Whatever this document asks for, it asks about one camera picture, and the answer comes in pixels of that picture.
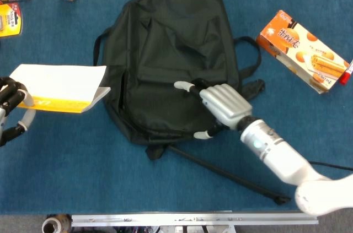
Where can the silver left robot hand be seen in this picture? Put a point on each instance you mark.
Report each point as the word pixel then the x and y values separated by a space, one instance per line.
pixel 11 95

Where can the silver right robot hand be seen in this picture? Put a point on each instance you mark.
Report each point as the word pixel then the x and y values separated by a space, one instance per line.
pixel 226 103

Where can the white and yellow book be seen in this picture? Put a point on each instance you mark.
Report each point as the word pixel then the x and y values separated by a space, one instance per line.
pixel 60 84

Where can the black fabric backpack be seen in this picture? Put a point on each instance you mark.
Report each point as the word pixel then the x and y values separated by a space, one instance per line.
pixel 165 59

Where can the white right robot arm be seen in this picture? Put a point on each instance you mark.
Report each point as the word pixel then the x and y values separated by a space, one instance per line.
pixel 275 156

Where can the yellow blister pack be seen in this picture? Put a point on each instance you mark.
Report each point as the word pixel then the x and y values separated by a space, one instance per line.
pixel 11 21

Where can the orange egg roll box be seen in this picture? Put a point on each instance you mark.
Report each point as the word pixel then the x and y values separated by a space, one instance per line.
pixel 298 48

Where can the blue felt table cover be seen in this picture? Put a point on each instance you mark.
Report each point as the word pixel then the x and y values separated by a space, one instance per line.
pixel 82 175

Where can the red capped white marker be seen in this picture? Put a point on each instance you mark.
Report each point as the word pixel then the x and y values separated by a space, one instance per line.
pixel 347 74

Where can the tape roll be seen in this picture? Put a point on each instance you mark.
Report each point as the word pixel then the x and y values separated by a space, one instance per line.
pixel 52 224

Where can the aluminium profile rail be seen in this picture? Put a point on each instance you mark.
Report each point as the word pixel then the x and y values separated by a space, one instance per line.
pixel 193 219

